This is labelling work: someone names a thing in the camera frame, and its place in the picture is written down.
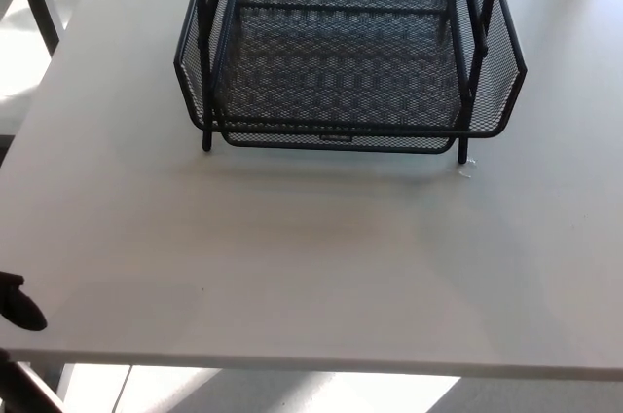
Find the dark brown rail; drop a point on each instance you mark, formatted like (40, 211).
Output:
(31, 391)

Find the white desk leg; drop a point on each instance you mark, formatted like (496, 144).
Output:
(65, 384)

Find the white side table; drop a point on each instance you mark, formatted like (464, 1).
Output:
(44, 9)

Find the clear tape piece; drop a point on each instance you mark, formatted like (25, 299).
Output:
(467, 168)

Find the wide black mesh tray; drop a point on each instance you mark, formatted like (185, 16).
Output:
(340, 77)

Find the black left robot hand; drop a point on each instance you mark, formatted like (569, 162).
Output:
(24, 308)

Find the black mesh tray with label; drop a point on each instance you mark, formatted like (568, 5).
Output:
(389, 142)

